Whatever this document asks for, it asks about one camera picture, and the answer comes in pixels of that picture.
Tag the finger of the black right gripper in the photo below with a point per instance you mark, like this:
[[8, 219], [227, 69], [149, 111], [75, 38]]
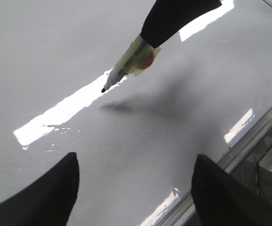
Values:
[[168, 16]]

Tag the white black-tipped whiteboard marker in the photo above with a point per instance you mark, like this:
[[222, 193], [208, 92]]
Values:
[[139, 56]]

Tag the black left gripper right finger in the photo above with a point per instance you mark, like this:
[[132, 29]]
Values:
[[222, 201]]

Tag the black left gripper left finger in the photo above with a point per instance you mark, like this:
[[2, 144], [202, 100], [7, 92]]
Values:
[[48, 201]]

